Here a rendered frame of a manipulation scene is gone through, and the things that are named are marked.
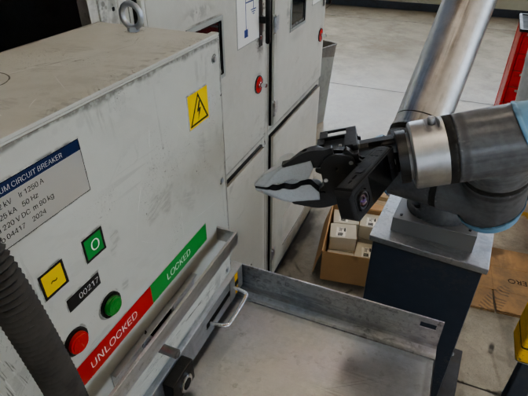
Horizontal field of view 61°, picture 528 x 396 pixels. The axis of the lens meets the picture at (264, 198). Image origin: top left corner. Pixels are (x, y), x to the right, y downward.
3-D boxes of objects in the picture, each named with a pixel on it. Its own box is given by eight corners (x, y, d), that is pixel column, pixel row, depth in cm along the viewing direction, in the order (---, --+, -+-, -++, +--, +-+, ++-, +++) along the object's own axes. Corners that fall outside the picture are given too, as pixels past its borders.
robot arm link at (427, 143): (453, 197, 57) (449, 129, 52) (413, 203, 58) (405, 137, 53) (440, 163, 64) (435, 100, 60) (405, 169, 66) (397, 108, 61)
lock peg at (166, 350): (183, 353, 65) (180, 335, 63) (174, 365, 64) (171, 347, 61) (147, 339, 67) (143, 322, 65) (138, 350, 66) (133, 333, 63)
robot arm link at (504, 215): (453, 177, 76) (456, 130, 66) (529, 197, 70) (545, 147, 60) (434, 223, 72) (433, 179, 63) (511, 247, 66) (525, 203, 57)
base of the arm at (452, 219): (412, 185, 142) (416, 157, 136) (477, 196, 135) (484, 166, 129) (401, 218, 128) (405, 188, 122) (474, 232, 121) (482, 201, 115)
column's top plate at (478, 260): (395, 188, 154) (396, 182, 153) (496, 212, 142) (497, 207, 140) (368, 240, 130) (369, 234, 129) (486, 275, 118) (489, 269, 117)
